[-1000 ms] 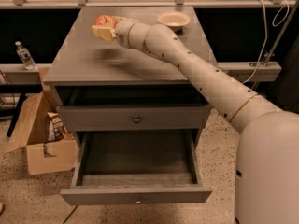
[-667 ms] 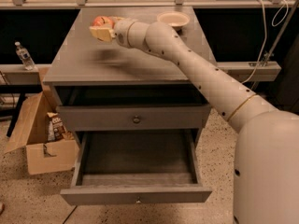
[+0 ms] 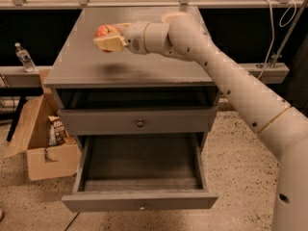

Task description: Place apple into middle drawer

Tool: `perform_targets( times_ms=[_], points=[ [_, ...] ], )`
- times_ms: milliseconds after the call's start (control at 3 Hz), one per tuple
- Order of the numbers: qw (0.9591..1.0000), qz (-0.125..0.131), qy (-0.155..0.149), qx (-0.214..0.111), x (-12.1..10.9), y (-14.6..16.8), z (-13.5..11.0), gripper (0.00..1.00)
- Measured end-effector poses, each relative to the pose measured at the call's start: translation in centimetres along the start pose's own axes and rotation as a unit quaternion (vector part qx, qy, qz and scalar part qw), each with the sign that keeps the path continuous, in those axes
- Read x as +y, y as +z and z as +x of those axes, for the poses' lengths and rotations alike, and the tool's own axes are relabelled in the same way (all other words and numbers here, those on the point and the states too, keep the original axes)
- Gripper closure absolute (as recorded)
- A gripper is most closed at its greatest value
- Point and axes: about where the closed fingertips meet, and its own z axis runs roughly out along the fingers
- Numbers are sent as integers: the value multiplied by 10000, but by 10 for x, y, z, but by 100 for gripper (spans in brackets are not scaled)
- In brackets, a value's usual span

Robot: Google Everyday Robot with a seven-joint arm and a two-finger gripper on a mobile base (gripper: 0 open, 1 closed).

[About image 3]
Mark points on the red apple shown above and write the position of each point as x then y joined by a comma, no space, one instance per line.
103,31

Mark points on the open cardboard box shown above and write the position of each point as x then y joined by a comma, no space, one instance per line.
31,136

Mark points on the dark table leg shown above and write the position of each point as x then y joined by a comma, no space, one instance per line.
16,116

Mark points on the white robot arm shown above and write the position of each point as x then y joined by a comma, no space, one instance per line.
280,127

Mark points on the brown snack bag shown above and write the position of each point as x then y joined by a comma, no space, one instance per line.
57,132

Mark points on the beige bowl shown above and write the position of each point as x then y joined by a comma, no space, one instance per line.
170,16

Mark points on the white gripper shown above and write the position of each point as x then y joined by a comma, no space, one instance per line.
135,37

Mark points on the grey drawer cabinet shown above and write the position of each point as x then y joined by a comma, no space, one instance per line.
85,78

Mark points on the clear plastic water bottle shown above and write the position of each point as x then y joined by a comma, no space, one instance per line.
25,58

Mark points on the open grey middle drawer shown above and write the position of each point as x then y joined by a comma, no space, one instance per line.
140,173

